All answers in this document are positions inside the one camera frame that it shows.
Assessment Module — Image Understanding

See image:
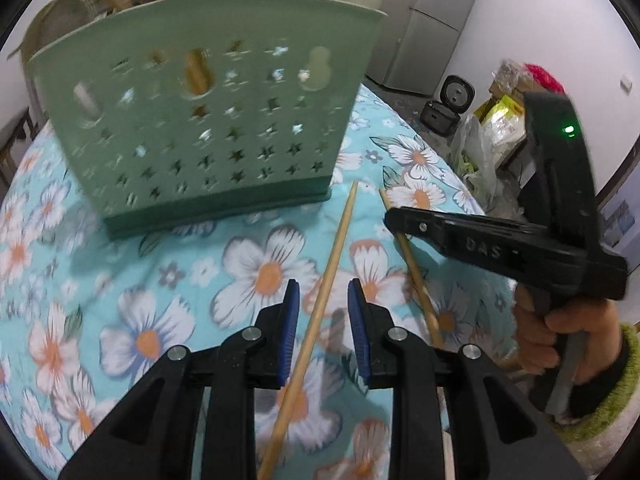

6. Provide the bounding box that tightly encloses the cardboard box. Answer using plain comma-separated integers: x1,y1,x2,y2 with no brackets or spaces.
486,59,532,112

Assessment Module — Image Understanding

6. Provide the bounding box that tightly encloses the yellow green sack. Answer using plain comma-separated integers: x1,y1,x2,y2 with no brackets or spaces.
471,94,527,172

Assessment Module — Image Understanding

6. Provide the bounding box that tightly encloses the beige soup ladle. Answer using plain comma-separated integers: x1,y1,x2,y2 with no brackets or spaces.
22,0,98,61

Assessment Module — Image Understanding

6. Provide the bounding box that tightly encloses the person's right forearm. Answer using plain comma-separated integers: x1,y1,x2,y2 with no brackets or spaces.
550,322,640,461

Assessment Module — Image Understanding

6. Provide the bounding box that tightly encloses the single bamboo chopstick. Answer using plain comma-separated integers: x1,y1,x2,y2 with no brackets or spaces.
378,188,447,349
256,181,359,480

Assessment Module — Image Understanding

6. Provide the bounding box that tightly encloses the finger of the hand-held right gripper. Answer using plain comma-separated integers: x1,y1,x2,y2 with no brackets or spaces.
384,207,552,282

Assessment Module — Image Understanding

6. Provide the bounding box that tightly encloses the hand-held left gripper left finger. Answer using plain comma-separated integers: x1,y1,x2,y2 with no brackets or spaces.
59,279,301,480

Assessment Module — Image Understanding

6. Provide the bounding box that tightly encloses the wooden chair dark seat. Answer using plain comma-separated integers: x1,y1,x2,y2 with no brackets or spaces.
0,109,37,187

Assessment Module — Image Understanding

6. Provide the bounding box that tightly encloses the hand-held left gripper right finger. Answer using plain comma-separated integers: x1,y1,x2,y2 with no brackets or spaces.
347,277,586,480

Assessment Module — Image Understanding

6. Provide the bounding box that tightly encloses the green plastic utensil holder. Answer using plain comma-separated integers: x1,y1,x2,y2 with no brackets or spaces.
25,0,389,242

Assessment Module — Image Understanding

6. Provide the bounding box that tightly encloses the blue floral blanket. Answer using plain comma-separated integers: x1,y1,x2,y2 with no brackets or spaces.
0,80,522,480

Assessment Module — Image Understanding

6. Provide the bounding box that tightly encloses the black rice cooker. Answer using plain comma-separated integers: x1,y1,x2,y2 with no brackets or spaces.
419,74,477,137

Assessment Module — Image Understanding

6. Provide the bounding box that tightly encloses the silver refrigerator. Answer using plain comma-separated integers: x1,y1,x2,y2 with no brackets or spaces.
364,0,489,99

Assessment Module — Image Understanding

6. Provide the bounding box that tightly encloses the person's right hand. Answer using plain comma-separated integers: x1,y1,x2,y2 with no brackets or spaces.
514,285,624,387

